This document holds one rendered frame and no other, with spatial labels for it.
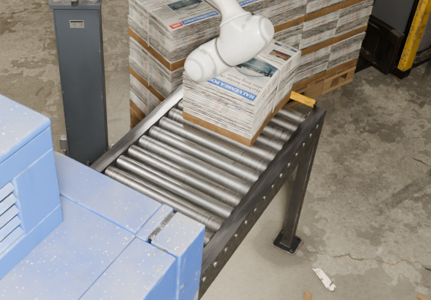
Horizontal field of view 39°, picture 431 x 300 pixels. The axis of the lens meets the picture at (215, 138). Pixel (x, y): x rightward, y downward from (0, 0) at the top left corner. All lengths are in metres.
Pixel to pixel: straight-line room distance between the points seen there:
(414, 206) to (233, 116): 1.46
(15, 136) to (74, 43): 1.93
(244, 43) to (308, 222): 1.49
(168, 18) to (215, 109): 0.79
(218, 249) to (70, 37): 1.22
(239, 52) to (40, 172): 1.06
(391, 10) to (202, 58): 2.57
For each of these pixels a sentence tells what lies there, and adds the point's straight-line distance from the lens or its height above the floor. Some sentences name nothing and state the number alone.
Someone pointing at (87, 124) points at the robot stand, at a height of 0.36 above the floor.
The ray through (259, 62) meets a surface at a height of 1.04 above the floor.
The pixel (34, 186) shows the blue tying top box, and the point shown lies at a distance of 0.83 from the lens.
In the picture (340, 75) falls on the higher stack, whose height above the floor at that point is 0.10.
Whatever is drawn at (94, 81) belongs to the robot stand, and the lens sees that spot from 2.79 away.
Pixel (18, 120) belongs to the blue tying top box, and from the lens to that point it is 0.80.
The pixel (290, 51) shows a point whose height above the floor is 1.03.
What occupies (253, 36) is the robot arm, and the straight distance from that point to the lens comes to 1.75.
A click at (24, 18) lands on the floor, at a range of 4.51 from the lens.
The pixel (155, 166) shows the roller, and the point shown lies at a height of 0.78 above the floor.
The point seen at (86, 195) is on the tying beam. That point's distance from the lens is 0.97.
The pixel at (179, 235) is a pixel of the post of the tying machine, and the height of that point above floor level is 1.55.
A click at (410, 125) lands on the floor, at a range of 3.83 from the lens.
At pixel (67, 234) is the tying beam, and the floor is 1.54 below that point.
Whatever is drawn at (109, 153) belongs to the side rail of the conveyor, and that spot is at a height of 0.80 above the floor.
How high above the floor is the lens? 2.25
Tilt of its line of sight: 41 degrees down
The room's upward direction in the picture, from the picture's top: 6 degrees clockwise
